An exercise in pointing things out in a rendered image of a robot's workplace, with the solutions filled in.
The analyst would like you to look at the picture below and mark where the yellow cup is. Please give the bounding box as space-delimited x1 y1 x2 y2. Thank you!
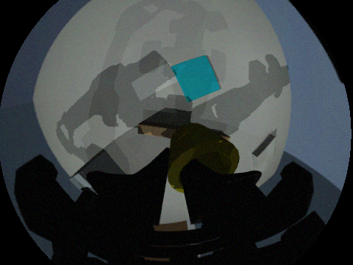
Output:
168 123 239 194

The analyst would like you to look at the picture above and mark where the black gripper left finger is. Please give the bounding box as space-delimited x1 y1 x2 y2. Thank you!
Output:
86 147 170 226

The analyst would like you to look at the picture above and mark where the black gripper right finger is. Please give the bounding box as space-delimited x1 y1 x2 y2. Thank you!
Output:
180 158 262 224

